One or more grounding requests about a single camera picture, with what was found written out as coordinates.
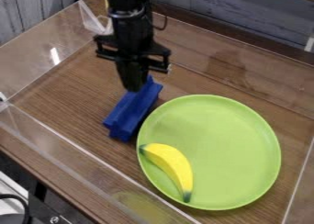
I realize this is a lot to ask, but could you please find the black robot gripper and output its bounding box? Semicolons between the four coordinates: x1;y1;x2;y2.
95;12;173;92

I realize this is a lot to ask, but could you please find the blue star-shaped block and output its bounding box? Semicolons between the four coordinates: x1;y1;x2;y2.
103;76;164;141

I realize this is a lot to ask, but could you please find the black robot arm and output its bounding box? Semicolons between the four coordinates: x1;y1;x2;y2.
95;0;173;92

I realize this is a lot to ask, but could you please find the green round plate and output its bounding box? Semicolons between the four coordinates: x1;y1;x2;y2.
137;95;282;211

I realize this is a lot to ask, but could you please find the yellow labelled tin can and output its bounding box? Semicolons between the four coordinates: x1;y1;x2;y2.
105;0;110;12

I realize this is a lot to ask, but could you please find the yellow toy banana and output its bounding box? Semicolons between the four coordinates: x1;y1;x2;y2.
139;143;194;203

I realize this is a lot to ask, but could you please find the black equipment box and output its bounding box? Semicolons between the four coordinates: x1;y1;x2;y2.
27;196;95;224

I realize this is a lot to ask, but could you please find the clear acrylic enclosure wall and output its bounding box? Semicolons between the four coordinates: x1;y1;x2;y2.
0;6;314;224

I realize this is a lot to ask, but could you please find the black cable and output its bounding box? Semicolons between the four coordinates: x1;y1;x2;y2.
0;194;31;224

